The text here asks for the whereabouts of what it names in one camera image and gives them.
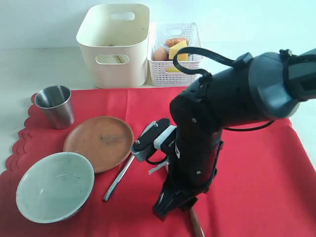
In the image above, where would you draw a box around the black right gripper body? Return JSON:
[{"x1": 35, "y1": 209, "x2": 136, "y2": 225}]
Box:
[{"x1": 162, "y1": 128, "x2": 223, "y2": 198}]

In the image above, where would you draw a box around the stainless steel cup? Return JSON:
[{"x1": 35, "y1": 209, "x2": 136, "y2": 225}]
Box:
[{"x1": 34, "y1": 85, "x2": 75, "y2": 129}]

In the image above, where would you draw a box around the dark wooden spoon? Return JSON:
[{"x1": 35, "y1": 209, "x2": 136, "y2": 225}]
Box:
[{"x1": 189, "y1": 207, "x2": 205, "y2": 237}]

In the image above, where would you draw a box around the pale green ceramic bowl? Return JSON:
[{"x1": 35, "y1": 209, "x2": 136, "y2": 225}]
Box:
[{"x1": 16, "y1": 152, "x2": 95, "y2": 224}]

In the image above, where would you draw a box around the yellow lemon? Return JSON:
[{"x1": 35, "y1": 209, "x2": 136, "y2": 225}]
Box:
[{"x1": 165, "y1": 67, "x2": 181, "y2": 73}]

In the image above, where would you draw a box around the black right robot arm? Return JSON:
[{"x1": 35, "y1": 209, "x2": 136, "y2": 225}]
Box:
[{"x1": 153, "y1": 47, "x2": 316, "y2": 220}]

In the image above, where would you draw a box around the yellow cheese wedge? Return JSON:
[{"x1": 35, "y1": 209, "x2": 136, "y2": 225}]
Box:
[{"x1": 168, "y1": 39, "x2": 189, "y2": 61}]

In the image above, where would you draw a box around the brown wooden plate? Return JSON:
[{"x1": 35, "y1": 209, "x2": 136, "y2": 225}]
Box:
[{"x1": 63, "y1": 116, "x2": 134, "y2": 173}]

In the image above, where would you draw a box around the red tablecloth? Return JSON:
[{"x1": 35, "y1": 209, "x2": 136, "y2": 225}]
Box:
[{"x1": 0, "y1": 87, "x2": 316, "y2": 237}]

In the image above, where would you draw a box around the fried chicken piece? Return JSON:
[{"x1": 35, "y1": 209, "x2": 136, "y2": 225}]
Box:
[{"x1": 165, "y1": 38, "x2": 189, "y2": 47}]

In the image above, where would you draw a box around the stainless steel table knife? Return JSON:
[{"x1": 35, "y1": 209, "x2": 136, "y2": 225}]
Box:
[{"x1": 103, "y1": 152, "x2": 135, "y2": 201}]

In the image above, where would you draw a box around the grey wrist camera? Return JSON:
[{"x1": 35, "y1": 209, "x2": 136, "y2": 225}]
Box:
[{"x1": 131, "y1": 118, "x2": 177, "y2": 165}]

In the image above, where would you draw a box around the brown egg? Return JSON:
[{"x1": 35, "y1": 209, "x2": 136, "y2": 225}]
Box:
[{"x1": 153, "y1": 47, "x2": 168, "y2": 61}]

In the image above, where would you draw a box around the white perforated plastic basket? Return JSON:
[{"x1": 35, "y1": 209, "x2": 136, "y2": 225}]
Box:
[{"x1": 147, "y1": 22, "x2": 201, "y2": 87}]

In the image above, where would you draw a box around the cream plastic bin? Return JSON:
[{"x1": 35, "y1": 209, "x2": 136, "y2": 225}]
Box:
[{"x1": 76, "y1": 3, "x2": 150, "y2": 88}]

